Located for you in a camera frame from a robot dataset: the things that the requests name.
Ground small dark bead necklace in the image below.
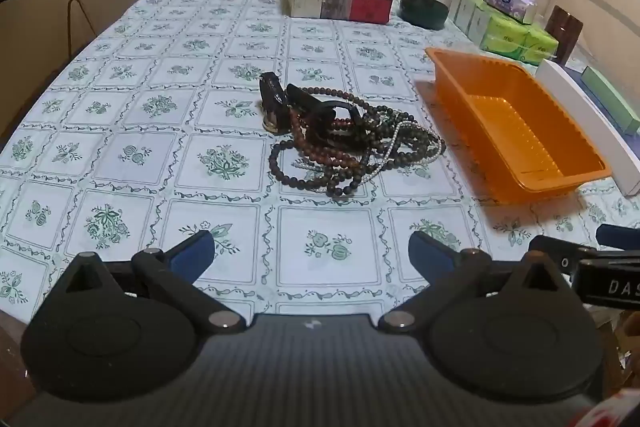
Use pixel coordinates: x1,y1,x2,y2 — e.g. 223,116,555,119
345,103,446,188

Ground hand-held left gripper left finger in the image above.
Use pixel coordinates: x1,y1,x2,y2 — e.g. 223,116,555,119
42,229,248,335

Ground large brown bead necklace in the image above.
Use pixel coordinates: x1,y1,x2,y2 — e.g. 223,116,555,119
269,139,362,198

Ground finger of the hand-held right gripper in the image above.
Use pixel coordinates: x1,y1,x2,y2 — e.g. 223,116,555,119
595,223,640,253
527,234,598,280

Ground green tissue pack bundle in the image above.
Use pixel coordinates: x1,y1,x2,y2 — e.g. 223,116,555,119
447,0,560,66

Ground green floral tablecloth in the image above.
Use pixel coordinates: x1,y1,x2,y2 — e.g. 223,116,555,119
0,0,640,323

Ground long green box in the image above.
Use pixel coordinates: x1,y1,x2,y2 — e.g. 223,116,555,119
580,66,640,135

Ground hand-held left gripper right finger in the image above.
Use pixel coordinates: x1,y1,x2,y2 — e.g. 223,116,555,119
377,229,578,335

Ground long white box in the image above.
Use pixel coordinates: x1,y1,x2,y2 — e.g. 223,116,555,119
535,58,640,198

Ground white pearl necklace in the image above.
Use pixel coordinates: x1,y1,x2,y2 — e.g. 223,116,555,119
295,122,447,184

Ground purple tissue pack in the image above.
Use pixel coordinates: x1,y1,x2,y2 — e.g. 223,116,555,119
482,0,542,25

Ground orange plastic tray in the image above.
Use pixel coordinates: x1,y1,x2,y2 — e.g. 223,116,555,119
424,47,612,206

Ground reddish brown bead bracelet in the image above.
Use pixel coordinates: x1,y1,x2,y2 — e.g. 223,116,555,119
294,114,362,168

